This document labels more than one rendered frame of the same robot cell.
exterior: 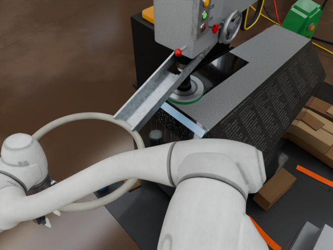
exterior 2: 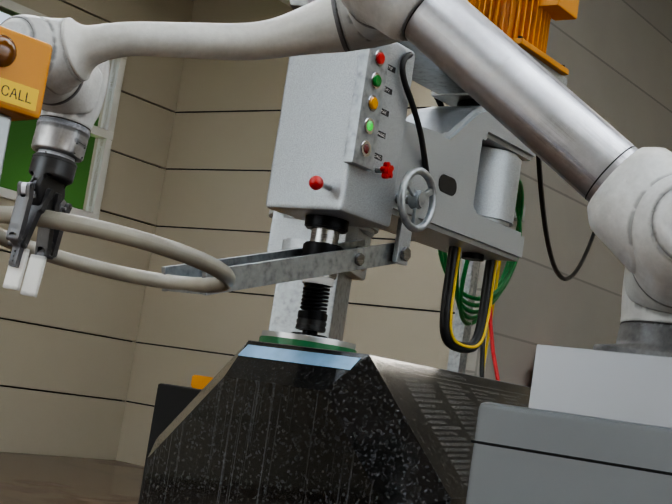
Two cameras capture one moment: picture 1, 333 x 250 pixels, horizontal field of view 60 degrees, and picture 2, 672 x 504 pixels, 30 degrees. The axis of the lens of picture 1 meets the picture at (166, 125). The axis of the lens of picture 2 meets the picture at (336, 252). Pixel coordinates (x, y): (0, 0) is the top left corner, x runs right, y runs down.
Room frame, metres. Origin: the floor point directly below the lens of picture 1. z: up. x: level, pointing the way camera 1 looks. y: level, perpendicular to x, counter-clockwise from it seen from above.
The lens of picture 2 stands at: (-1.65, 0.04, 0.77)
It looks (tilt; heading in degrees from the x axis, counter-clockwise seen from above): 7 degrees up; 357
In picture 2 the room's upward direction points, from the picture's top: 9 degrees clockwise
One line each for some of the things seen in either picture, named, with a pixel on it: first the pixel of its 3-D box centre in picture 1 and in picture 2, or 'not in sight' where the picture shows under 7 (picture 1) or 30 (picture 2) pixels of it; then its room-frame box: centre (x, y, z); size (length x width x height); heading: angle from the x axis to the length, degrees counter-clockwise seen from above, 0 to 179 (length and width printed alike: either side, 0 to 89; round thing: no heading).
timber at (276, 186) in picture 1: (274, 188); not in sight; (1.01, -0.77, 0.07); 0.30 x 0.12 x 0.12; 129
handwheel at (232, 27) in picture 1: (225, 24); (404, 199); (1.18, -0.26, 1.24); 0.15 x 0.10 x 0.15; 140
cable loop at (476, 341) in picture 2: (253, 4); (468, 293); (1.67, -0.52, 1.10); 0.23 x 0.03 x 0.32; 140
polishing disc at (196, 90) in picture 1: (183, 87); (308, 340); (1.16, -0.09, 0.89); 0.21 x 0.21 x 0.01
